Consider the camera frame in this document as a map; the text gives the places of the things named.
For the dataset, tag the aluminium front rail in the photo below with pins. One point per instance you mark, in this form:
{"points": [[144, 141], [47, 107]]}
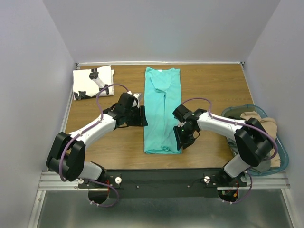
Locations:
{"points": [[175, 178]]}

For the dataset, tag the aluminium rail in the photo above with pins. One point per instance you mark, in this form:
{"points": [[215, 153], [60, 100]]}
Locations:
{"points": [[63, 126], [126, 63], [175, 178]]}

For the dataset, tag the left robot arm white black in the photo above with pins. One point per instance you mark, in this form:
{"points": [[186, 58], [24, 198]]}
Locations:
{"points": [[67, 154]]}

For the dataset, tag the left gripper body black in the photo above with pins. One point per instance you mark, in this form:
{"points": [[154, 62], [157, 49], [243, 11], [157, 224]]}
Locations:
{"points": [[134, 118]]}

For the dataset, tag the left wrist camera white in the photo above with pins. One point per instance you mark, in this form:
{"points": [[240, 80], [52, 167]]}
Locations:
{"points": [[138, 97]]}

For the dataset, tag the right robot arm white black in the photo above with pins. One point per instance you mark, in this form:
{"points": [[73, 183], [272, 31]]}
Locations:
{"points": [[252, 141]]}

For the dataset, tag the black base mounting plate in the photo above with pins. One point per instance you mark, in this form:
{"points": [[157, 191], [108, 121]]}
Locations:
{"points": [[168, 192]]}

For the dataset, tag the beige t shirt in basket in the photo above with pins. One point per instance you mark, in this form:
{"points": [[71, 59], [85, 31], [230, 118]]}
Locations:
{"points": [[270, 125]]}

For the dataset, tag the aluminium left side rail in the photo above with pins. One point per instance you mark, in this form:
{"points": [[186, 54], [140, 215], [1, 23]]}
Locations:
{"points": [[63, 126]]}

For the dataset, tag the teal plastic laundry basket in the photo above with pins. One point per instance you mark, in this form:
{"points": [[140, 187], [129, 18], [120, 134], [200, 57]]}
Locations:
{"points": [[236, 111]]}

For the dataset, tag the aluminium back rail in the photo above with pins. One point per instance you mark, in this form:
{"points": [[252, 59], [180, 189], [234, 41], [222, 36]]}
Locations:
{"points": [[126, 63]]}

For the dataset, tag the teal t shirt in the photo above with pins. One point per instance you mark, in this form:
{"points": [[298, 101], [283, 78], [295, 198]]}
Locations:
{"points": [[162, 94]]}

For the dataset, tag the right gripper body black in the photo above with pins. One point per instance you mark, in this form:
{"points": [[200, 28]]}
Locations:
{"points": [[184, 135]]}

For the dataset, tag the grey t shirt in basket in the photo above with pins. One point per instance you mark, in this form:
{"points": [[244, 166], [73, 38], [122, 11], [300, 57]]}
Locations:
{"points": [[263, 167]]}

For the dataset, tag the folded white printed t shirt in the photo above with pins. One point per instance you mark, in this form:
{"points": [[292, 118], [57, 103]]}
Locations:
{"points": [[88, 82]]}

